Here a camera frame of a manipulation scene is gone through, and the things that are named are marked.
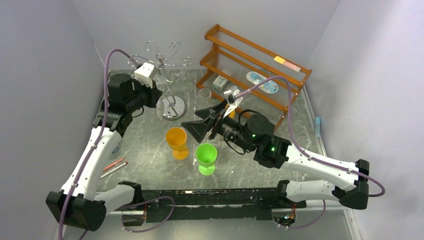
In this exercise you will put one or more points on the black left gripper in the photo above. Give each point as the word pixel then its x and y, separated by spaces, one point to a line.
pixel 155 93

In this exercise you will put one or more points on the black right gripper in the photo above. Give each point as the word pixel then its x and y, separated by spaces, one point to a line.
pixel 216 122

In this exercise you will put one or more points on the orange plastic goblet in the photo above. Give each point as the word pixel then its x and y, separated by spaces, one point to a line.
pixel 176 139
pixel 232 114

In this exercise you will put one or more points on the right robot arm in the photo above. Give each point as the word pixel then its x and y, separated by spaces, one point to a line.
pixel 344 182

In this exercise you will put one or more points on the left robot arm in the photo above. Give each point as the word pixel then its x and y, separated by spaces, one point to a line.
pixel 77 204

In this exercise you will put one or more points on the clear tall wine glass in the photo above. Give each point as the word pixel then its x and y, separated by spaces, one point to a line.
pixel 204 98

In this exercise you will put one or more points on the chrome wine glass rack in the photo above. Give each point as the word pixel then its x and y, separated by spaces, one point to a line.
pixel 170 107

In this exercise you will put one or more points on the orange wooden shelf rack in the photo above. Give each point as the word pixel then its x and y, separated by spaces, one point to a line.
pixel 236 58

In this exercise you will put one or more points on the green plastic goblet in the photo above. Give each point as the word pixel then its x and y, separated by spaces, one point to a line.
pixel 206 155

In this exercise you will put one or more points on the small white blue box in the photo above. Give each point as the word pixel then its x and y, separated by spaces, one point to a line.
pixel 220 83

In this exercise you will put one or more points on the small blue white jar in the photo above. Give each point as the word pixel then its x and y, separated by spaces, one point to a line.
pixel 116 149

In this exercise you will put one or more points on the white pen red cap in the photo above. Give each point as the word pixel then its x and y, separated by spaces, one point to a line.
pixel 113 170

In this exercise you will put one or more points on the yellow pink eraser bar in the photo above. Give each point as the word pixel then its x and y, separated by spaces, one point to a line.
pixel 287 63

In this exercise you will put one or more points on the light blue sponge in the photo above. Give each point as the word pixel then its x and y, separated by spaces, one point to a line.
pixel 317 127

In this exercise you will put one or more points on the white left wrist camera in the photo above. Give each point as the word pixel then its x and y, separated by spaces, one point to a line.
pixel 145 74

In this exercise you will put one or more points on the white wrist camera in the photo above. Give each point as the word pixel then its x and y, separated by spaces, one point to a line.
pixel 145 74
pixel 230 96

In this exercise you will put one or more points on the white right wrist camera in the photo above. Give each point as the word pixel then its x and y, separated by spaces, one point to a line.
pixel 230 96

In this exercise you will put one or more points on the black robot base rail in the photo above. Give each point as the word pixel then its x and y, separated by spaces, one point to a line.
pixel 204 204

